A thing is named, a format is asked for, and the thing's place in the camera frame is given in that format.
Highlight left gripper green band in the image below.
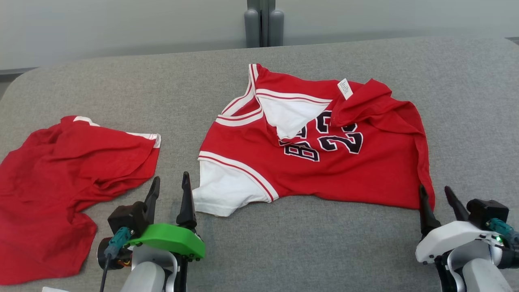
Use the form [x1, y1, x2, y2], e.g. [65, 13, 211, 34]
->
[97, 171, 206, 271]

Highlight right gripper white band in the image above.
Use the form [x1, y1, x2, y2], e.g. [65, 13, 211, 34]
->
[415, 185, 506, 265]

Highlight red shorts white trim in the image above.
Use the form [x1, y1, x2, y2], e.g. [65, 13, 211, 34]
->
[0, 116, 162, 285]

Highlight red basketball jersey white sleeves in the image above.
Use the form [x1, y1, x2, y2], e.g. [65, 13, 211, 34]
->
[192, 63, 436, 217]

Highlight grey fabric sofa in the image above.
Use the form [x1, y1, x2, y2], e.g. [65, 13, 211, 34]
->
[0, 36, 519, 292]

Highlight right black cable teal connector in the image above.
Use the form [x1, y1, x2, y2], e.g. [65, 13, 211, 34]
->
[486, 218, 519, 246]

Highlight grey partition post with feet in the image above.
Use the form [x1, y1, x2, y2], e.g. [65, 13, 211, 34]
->
[244, 0, 284, 48]

